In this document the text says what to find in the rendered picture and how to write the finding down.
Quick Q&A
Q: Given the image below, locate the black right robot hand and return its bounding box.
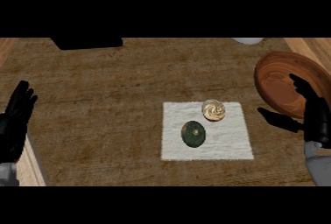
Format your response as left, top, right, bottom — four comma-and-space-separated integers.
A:
256, 73, 331, 144

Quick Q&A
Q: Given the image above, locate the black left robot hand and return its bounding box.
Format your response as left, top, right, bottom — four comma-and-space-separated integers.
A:
0, 80, 39, 165

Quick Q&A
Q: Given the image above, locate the brown wooden bowl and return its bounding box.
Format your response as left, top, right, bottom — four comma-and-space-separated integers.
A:
253, 51, 331, 120

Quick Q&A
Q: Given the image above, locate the cream swirl cupcake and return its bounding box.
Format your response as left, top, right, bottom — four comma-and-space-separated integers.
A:
201, 98, 228, 123

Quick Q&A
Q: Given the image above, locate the white placemat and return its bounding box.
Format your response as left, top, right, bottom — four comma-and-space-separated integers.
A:
160, 101, 254, 162

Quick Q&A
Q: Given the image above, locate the brown woven table mat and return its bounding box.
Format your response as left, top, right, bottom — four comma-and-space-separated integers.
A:
0, 38, 322, 187

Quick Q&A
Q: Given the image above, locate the dark green round vegetable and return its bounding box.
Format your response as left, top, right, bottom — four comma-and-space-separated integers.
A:
180, 120, 207, 149

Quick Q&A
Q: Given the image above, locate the pale grey round object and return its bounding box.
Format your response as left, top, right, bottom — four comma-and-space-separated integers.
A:
231, 38, 265, 46

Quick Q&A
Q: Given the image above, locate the black appliance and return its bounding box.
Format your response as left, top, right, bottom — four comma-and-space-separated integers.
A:
49, 38, 124, 51

